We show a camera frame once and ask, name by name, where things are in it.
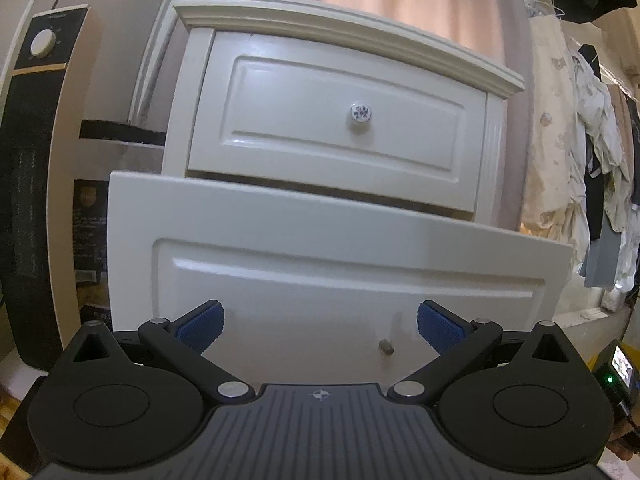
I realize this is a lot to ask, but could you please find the white hanging garment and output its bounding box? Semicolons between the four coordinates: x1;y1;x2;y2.
570;50;631;289

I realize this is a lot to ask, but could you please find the cream bear print garment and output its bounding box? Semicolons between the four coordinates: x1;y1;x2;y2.
520;15;589;271

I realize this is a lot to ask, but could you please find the grey blue hanging garment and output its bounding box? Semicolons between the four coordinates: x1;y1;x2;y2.
579;216;622;289

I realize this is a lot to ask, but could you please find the floral ceramic drawer knob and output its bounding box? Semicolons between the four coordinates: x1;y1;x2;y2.
349;101;372;125

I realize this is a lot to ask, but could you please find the black and beige tower heater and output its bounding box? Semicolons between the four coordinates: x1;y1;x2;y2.
1;6;101;370

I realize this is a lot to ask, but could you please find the white wooden nightstand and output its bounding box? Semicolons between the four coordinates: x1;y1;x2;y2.
162;0;524;226

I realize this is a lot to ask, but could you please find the white drawer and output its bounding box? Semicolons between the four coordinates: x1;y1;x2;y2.
189;32;486;211
107;172;572;386

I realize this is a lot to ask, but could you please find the black printed box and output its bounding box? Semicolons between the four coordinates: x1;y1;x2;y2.
73;180;112;327

